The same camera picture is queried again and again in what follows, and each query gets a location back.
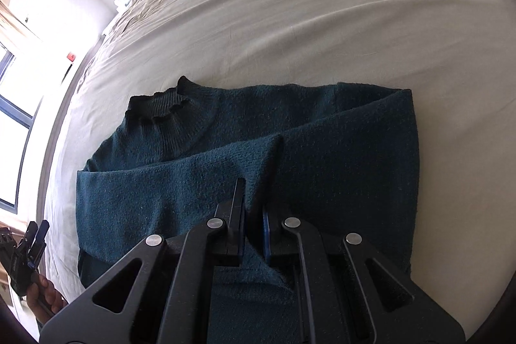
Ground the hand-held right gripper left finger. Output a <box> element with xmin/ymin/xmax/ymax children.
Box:
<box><xmin>39</xmin><ymin>178</ymin><xmax>247</xmax><ymax>344</ymax></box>

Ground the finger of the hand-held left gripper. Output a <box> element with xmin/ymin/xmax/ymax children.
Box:
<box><xmin>24</xmin><ymin>222</ymin><xmax>38</xmax><ymax>248</ymax></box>
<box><xmin>29</xmin><ymin>220</ymin><xmax>51</xmax><ymax>273</ymax></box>

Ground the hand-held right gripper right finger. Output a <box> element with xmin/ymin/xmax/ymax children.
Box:
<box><xmin>261</xmin><ymin>203</ymin><xmax>467</xmax><ymax>344</ymax></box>

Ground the dark teal knit sweater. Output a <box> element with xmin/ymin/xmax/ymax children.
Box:
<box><xmin>76</xmin><ymin>75</ymin><xmax>420</xmax><ymax>344</ymax></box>

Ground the person's left hand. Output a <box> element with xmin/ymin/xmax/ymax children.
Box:
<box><xmin>25</xmin><ymin>272</ymin><xmax>68</xmax><ymax>319</ymax></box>

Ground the dark framed window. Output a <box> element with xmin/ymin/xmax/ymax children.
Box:
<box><xmin>0</xmin><ymin>44</ymin><xmax>44</xmax><ymax>213</ymax></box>

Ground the bed with beige sheet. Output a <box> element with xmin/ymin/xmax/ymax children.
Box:
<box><xmin>38</xmin><ymin>0</ymin><xmax>512</xmax><ymax>337</ymax></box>

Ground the tan window blind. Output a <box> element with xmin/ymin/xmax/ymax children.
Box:
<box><xmin>0</xmin><ymin>0</ymin><xmax>43</xmax><ymax>44</ymax></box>

